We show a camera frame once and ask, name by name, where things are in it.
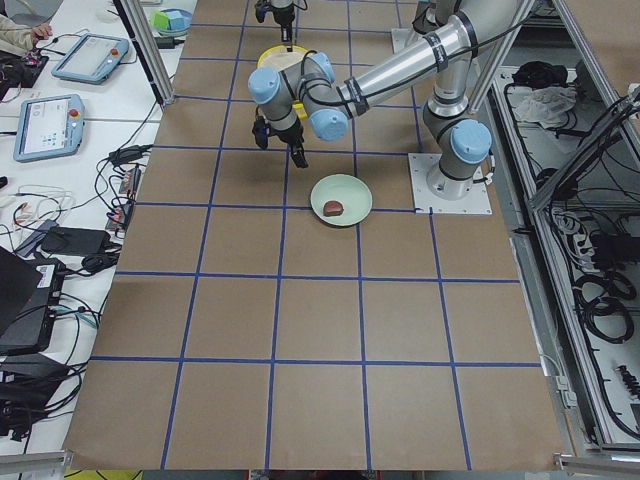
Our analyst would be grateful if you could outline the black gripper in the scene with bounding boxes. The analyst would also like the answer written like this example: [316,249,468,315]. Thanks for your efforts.
[254,0,297,42]
[252,114,309,169]

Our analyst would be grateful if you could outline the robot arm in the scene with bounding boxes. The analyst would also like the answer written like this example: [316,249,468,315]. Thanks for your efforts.
[254,0,295,46]
[248,1,507,168]

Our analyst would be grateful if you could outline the brown steamed bun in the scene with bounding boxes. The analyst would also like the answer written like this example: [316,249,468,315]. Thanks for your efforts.
[322,200,344,217]

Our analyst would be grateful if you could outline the light green plate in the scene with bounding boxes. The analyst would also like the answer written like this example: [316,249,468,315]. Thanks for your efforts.
[310,174,373,227]

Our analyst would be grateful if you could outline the blue sponge block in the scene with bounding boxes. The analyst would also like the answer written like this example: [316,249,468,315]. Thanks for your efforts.
[164,8,192,32]

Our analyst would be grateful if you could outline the blue plate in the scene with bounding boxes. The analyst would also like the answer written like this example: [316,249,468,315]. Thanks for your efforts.
[150,8,192,37]

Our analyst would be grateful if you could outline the black power adapter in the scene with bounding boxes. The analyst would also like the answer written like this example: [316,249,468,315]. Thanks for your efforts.
[155,37,184,49]

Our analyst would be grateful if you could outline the green sponge block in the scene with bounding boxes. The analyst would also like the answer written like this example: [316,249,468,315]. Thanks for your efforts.
[150,11,170,30]

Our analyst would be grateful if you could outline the upper teach pendant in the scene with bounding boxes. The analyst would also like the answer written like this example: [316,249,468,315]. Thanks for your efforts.
[52,33,130,85]

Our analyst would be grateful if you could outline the teach pendant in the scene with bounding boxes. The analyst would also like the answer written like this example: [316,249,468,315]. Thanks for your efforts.
[13,94,85,163]
[52,33,130,85]

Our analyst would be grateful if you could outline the lower teach pendant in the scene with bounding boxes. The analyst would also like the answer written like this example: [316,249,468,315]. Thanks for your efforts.
[13,94,85,163]

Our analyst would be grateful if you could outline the black laptop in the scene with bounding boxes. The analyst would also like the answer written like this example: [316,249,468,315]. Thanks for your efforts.
[1,248,65,356]

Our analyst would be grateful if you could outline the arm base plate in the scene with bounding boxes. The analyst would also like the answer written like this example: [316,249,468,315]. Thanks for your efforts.
[408,153,493,216]
[391,28,424,53]

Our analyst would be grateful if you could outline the aluminium frame post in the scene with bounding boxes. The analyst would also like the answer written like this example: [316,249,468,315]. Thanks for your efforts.
[113,0,175,109]

